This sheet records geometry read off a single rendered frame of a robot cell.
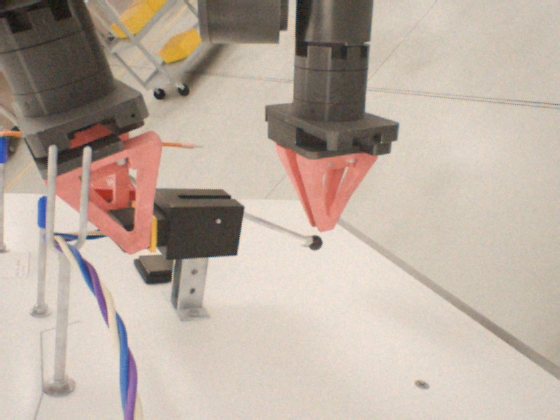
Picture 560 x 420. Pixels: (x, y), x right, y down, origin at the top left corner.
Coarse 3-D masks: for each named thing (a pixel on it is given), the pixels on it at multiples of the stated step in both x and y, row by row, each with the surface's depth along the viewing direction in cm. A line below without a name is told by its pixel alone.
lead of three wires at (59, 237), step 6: (54, 234) 32; (60, 234) 33; (66, 234) 33; (72, 234) 34; (78, 234) 34; (90, 234) 35; (96, 234) 35; (102, 234) 35; (54, 240) 28; (60, 240) 27; (66, 240) 33; (72, 240) 34
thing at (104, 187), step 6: (102, 180) 57; (108, 180) 58; (90, 186) 54; (96, 186) 55; (102, 186) 55; (108, 186) 56; (132, 186) 57; (102, 192) 54; (108, 192) 55; (132, 192) 56; (108, 198) 55; (132, 198) 56
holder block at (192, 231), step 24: (168, 192) 39; (192, 192) 40; (216, 192) 41; (168, 216) 36; (192, 216) 37; (216, 216) 38; (240, 216) 39; (168, 240) 37; (192, 240) 37; (216, 240) 38
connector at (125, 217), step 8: (128, 208) 38; (112, 216) 36; (120, 216) 36; (128, 216) 36; (160, 216) 37; (120, 224) 35; (128, 224) 35; (160, 224) 36; (160, 232) 37; (160, 240) 37; (144, 248) 36
